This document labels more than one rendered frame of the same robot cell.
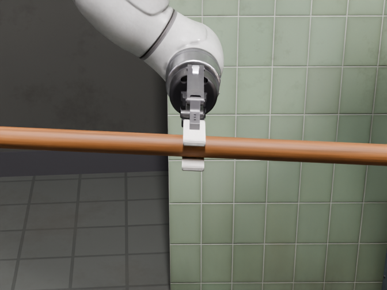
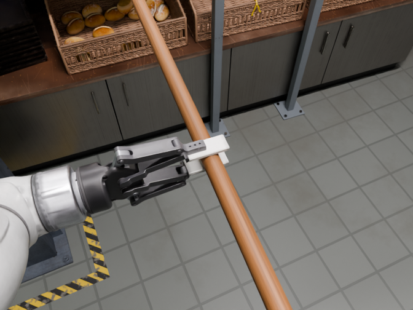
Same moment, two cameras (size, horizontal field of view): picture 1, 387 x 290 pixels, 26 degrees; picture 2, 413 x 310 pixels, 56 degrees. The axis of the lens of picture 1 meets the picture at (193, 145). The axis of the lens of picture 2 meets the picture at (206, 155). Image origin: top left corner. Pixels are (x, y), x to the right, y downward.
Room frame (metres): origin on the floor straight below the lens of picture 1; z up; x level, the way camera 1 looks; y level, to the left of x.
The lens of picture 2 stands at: (1.15, 0.34, 1.78)
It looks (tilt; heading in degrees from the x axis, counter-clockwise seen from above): 55 degrees down; 250
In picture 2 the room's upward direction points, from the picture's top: straight up
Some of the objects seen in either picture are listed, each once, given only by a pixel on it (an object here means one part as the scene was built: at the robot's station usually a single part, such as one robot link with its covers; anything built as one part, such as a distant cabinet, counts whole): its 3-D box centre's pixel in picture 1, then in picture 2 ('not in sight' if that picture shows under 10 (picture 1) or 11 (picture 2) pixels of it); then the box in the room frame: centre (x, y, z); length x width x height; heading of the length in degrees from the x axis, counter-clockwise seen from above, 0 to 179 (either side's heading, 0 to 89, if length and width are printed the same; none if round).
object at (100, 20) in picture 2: not in sight; (94, 19); (1.12, -1.33, 0.62); 0.10 x 0.07 x 0.05; 8
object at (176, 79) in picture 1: (193, 98); (110, 182); (1.19, 0.00, 1.25); 0.09 x 0.07 x 0.08; 0
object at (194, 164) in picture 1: (193, 156); (206, 162); (1.03, 0.00, 1.24); 0.07 x 0.03 x 0.01; 0
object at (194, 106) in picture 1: (194, 112); (189, 145); (1.06, 0.00, 1.29); 0.05 x 0.01 x 0.03; 0
